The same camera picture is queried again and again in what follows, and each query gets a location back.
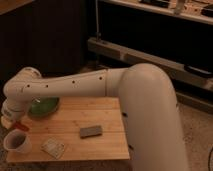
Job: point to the vertical metal pole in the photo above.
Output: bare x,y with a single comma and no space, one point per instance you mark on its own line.
98,34

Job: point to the wooden table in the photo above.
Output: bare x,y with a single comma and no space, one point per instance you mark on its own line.
64,125

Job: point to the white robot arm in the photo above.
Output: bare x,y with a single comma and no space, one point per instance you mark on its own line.
147,99

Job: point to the upper wooden shelf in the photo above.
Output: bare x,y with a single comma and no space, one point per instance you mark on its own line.
184,9

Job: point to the grey sponge block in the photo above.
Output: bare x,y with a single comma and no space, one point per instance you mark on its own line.
90,131

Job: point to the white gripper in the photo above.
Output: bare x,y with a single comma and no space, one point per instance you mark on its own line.
12,111

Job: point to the long metal rail beam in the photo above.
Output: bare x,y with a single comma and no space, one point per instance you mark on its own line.
173,69

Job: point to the clear plastic packet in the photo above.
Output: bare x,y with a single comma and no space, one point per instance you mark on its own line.
53,147

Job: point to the black device on rail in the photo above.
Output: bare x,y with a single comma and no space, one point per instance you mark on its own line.
198,72

